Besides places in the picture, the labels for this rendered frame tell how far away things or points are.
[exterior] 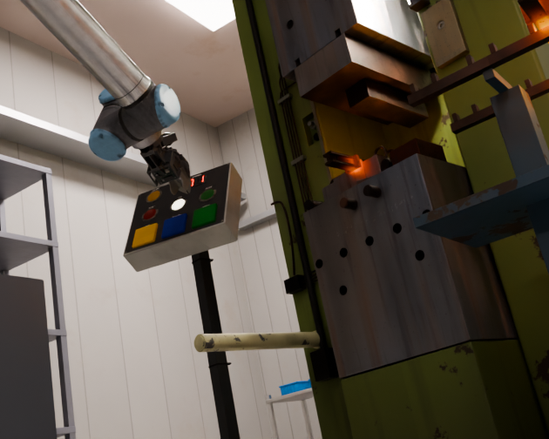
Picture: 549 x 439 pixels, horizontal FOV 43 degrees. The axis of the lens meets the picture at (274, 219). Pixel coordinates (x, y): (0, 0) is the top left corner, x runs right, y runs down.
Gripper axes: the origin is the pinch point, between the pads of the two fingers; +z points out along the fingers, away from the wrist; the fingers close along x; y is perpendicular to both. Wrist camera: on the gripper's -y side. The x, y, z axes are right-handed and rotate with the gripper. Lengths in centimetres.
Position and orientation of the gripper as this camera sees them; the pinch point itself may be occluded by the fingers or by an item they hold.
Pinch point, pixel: (186, 187)
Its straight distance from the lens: 196.3
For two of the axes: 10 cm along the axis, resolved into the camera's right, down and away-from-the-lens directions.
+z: 4.1, 6.7, 6.1
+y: -0.2, 6.8, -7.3
